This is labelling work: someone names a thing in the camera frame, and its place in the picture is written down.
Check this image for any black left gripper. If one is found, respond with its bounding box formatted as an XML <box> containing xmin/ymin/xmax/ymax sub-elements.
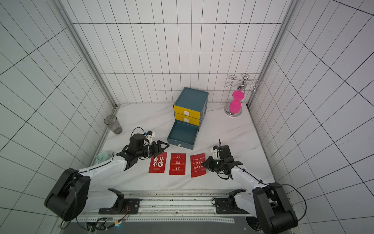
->
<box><xmin>137</xmin><ymin>140</ymin><xmax>170</xmax><ymax>159</ymax></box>

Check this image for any red postcard with white characters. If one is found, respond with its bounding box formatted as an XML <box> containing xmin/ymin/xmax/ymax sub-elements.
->
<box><xmin>149</xmin><ymin>152</ymin><xmax>167</xmax><ymax>174</ymax></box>

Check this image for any metal base rail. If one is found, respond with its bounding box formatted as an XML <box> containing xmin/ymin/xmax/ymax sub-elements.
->
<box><xmin>80</xmin><ymin>193</ymin><xmax>247</xmax><ymax>215</ymax></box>

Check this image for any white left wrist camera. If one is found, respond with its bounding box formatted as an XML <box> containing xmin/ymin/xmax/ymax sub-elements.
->
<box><xmin>145</xmin><ymin>131</ymin><xmax>156</xmax><ymax>144</ymax></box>

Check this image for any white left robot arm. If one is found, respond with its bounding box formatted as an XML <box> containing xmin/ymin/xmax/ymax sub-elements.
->
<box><xmin>44</xmin><ymin>134</ymin><xmax>169</xmax><ymax>221</ymax></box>

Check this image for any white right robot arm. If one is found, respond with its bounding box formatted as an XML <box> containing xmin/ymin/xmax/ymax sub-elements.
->
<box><xmin>202</xmin><ymin>145</ymin><xmax>299</xmax><ymax>234</ymax></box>

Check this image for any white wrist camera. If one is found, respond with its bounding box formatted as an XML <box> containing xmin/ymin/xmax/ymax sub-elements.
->
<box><xmin>145</xmin><ymin>131</ymin><xmax>156</xmax><ymax>144</ymax></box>
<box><xmin>210</xmin><ymin>147</ymin><xmax>219</xmax><ymax>160</ymax></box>

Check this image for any teal bottom drawer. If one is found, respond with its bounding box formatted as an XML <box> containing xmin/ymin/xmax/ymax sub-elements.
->
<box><xmin>167</xmin><ymin>120</ymin><xmax>199</xmax><ymax>150</ymax></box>

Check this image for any teal drawer cabinet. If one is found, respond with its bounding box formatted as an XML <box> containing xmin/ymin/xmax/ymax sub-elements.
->
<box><xmin>173</xmin><ymin>87</ymin><xmax>208</xmax><ymax>128</ymax></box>

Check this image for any clear plastic cup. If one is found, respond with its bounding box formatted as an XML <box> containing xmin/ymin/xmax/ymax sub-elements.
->
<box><xmin>104</xmin><ymin>115</ymin><xmax>122</xmax><ymax>135</ymax></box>

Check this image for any pale green round container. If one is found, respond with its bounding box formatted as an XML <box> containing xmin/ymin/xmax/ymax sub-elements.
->
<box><xmin>95</xmin><ymin>152</ymin><xmax>114</xmax><ymax>164</ymax></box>

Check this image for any red postcard from bottom drawer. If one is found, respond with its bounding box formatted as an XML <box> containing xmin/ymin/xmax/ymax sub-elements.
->
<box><xmin>190</xmin><ymin>153</ymin><xmax>206</xmax><ymax>178</ymax></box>

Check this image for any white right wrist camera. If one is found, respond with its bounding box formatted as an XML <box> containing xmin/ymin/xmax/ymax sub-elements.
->
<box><xmin>210</xmin><ymin>147</ymin><xmax>219</xmax><ymax>160</ymax></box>

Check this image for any chrome stand with pink cups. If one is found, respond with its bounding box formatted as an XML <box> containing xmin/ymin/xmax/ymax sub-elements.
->
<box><xmin>224</xmin><ymin>74</ymin><xmax>261</xmax><ymax>117</ymax></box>

